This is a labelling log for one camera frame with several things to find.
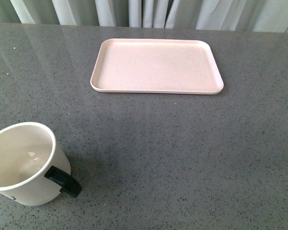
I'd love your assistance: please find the white smiley mug black handle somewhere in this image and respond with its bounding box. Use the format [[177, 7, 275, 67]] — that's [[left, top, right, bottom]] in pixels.
[[0, 122, 82, 206]]

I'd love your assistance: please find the pale pink rectangular tray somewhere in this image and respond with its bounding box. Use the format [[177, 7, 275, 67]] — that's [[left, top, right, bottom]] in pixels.
[[90, 39, 224, 95]]

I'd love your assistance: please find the white pleated curtain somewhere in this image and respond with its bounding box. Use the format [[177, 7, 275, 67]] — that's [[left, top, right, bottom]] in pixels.
[[0, 0, 288, 33]]

